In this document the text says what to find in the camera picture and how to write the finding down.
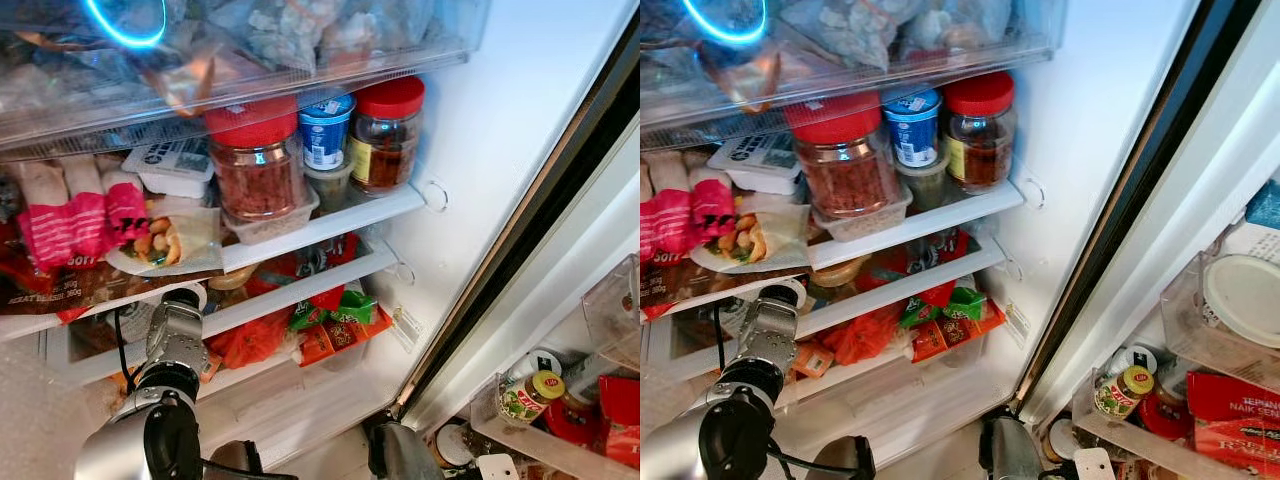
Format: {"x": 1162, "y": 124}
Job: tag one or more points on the orange snack packet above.
{"x": 955, "y": 335}
{"x": 345, "y": 338}

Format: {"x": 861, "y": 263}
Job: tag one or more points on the blue packet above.
{"x": 1265, "y": 205}

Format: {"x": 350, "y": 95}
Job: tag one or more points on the clear fridge drawer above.
{"x": 300, "y": 50}
{"x": 900, "y": 45}

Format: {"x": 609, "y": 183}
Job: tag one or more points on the yellow-lid green label jar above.
{"x": 530, "y": 398}
{"x": 1122, "y": 393}

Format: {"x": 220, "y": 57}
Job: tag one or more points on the white round lid container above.
{"x": 1245, "y": 300}

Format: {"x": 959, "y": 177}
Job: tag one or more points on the white fridge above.
{"x": 500, "y": 120}
{"x": 1090, "y": 120}

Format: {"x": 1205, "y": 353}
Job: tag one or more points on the white fridge door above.
{"x": 560, "y": 290}
{"x": 1200, "y": 150}

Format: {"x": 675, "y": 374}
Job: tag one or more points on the clear door bin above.
{"x": 1185, "y": 330}
{"x": 610, "y": 315}

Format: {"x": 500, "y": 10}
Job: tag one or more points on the large red-lid jar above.
{"x": 258, "y": 165}
{"x": 845, "y": 165}

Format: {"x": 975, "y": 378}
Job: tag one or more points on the small red-lid jar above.
{"x": 572, "y": 425}
{"x": 1165, "y": 418}

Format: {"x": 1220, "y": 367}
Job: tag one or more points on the white fridge shelf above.
{"x": 940, "y": 215}
{"x": 900, "y": 290}
{"x": 340, "y": 222}
{"x": 300, "y": 295}

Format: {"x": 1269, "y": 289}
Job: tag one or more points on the red black food packet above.
{"x": 310, "y": 262}
{"x": 920, "y": 258}

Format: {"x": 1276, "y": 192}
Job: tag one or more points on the white printed tray box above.
{"x": 170, "y": 165}
{"x": 755, "y": 160}

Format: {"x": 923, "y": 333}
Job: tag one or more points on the red printed food package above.
{"x": 1235, "y": 425}
{"x": 620, "y": 415}

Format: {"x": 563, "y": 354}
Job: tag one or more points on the clear plastic food container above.
{"x": 270, "y": 228}
{"x": 860, "y": 225}

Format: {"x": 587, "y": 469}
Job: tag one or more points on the dark sauce red-lid jar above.
{"x": 385, "y": 140}
{"x": 980, "y": 135}

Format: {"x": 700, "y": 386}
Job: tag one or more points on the small green jar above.
{"x": 330, "y": 188}
{"x": 922, "y": 185}

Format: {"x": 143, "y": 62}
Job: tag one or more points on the white black bottle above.
{"x": 535, "y": 365}
{"x": 1130, "y": 360}

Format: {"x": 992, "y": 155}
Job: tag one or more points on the orange plastic bag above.
{"x": 860, "y": 338}
{"x": 248, "y": 342}

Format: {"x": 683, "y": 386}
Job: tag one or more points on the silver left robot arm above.
{"x": 165, "y": 350}
{"x": 760, "y": 345}

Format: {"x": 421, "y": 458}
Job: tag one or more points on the green snack packet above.
{"x": 335, "y": 310}
{"x": 945, "y": 305}

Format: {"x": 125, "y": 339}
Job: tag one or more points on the blue-lid white cup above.
{"x": 912, "y": 125}
{"x": 326, "y": 130}

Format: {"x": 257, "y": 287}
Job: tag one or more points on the pink white snack packet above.
{"x": 652, "y": 225}
{"x": 45, "y": 225}

